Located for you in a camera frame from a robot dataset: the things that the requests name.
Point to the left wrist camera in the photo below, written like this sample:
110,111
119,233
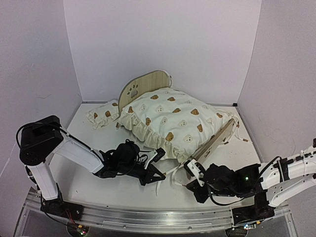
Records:
154,156

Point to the large bear print cushion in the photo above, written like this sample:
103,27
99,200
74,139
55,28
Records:
172,123

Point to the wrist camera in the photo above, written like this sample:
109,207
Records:
195,169
154,156

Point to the wooden pet bed frame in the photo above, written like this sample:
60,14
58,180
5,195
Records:
148,84

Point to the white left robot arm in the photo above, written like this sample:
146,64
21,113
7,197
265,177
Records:
40,140

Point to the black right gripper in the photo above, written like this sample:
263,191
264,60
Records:
194,186

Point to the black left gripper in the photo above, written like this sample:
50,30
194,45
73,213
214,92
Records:
149,177

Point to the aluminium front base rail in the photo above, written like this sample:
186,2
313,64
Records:
211,219

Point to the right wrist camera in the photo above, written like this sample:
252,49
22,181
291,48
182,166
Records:
195,169

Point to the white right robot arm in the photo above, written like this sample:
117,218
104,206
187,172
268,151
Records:
270,184

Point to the small bear print pillow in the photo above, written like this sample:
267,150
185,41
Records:
103,115

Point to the aluminium table edge rail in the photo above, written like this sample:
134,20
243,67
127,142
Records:
212,104

